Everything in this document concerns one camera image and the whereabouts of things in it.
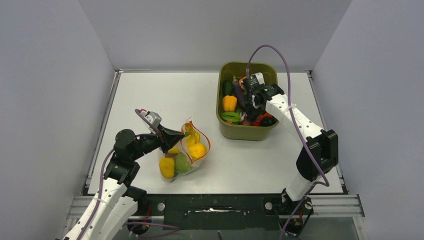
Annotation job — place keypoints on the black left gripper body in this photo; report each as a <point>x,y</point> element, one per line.
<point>152,142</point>

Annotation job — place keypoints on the clear zip bag orange zipper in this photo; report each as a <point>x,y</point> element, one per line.
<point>181,148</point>

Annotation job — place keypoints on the yellow toy bell pepper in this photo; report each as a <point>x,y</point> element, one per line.
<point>167,167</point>

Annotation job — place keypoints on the green toy cabbage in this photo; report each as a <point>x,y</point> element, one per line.
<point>182,164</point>

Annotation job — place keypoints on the black toy fruit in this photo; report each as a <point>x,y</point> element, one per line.
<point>267,122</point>

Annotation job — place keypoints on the yellow toy banana bunch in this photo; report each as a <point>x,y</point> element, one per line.
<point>192,136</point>

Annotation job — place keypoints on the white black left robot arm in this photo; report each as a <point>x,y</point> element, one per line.
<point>116,199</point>

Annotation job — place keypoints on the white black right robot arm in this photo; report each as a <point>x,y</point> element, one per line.
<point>319,147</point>

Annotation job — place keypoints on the purple toy eggplant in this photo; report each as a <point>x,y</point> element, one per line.
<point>239,93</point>

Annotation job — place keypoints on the dark green toy avocado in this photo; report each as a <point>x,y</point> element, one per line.
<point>227,88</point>

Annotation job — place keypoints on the orange toy bell pepper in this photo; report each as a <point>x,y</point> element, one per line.
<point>229,103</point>

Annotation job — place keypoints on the olive green plastic bin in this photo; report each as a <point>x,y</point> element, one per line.
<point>249,128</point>

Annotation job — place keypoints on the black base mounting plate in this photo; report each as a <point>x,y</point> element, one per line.
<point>266,211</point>

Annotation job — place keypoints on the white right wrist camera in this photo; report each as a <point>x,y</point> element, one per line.
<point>257,79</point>

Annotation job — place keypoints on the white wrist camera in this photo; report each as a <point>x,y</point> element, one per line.
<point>151,118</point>
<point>257,79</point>

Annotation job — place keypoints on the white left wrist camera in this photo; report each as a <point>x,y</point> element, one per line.
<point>151,118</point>

